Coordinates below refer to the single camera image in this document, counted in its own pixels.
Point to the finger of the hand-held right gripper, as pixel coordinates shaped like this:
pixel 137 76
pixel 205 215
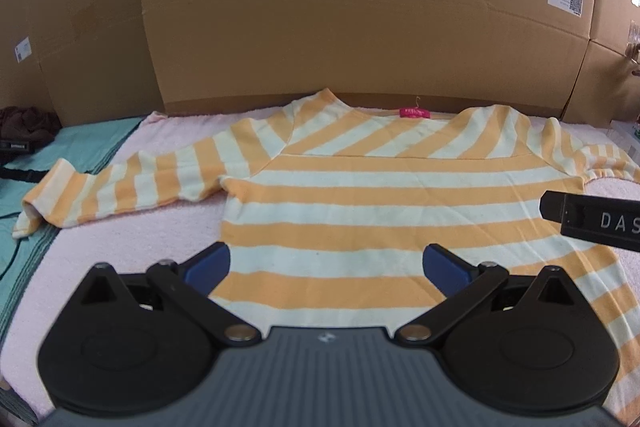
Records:
pixel 551 206

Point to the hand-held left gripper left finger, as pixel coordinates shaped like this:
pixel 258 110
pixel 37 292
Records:
pixel 207 264

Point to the large cardboard box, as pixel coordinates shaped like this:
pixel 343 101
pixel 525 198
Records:
pixel 350 7

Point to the small white label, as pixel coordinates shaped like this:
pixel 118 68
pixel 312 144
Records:
pixel 22 49

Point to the teal cloth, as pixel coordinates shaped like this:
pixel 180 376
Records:
pixel 85 142

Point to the orange white striped sweater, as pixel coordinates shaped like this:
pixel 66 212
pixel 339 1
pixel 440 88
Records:
pixel 350 187

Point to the dark brown cloth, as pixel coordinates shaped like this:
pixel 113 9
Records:
pixel 27 122

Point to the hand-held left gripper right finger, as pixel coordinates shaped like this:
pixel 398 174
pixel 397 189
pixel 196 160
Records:
pixel 445 264

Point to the pink towel blanket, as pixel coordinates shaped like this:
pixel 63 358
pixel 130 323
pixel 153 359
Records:
pixel 125 232

